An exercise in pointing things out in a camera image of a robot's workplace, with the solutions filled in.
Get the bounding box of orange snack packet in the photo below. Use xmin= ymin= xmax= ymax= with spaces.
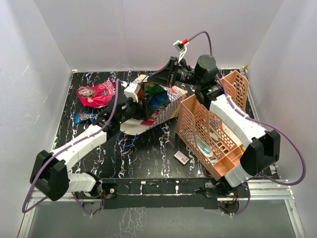
xmin=137 ymin=84 xmax=146 ymax=100

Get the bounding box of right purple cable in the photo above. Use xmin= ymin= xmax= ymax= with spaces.
xmin=188 ymin=30 xmax=307 ymax=216

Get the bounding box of green snack packet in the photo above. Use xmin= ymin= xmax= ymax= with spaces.
xmin=143 ymin=82 xmax=165 ymax=96

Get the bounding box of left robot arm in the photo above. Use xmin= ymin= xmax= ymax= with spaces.
xmin=30 ymin=97 xmax=154 ymax=201

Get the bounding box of blue tape dispenser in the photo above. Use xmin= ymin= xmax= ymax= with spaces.
xmin=196 ymin=136 xmax=213 ymax=158

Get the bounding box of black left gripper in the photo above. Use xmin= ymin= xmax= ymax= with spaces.
xmin=118 ymin=95 xmax=154 ymax=124

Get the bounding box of red snack packet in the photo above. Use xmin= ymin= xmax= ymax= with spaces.
xmin=141 ymin=111 xmax=159 ymax=126

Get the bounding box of pink snack bag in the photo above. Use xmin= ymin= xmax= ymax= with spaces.
xmin=76 ymin=80 xmax=116 ymax=108

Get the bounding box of pink mesh file organizer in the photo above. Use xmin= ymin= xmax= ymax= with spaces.
xmin=176 ymin=70 xmax=250 ymax=181

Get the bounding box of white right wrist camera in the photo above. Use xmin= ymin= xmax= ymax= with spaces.
xmin=173 ymin=39 xmax=189 ymax=62

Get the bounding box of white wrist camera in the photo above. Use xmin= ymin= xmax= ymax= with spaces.
xmin=124 ymin=83 xmax=140 ymax=102
xmin=173 ymin=39 xmax=189 ymax=62

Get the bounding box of checkered paper bag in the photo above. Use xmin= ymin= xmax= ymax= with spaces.
xmin=120 ymin=74 xmax=187 ymax=136

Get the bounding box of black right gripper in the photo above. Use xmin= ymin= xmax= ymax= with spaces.
xmin=147 ymin=57 xmax=203 ymax=89

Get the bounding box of blue snack packet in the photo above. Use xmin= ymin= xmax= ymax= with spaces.
xmin=149 ymin=92 xmax=170 ymax=110

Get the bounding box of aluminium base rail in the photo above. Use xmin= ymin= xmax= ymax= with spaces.
xmin=18 ymin=178 xmax=305 ymax=238

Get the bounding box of blue candy bar wrapper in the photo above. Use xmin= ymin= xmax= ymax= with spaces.
xmin=75 ymin=113 xmax=98 ymax=124

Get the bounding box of small red white box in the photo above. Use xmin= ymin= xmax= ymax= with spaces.
xmin=174 ymin=151 xmax=189 ymax=165

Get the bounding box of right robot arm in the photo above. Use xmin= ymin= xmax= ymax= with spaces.
xmin=148 ymin=55 xmax=281 ymax=197

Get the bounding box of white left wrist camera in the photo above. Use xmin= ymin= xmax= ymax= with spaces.
xmin=124 ymin=83 xmax=140 ymax=102

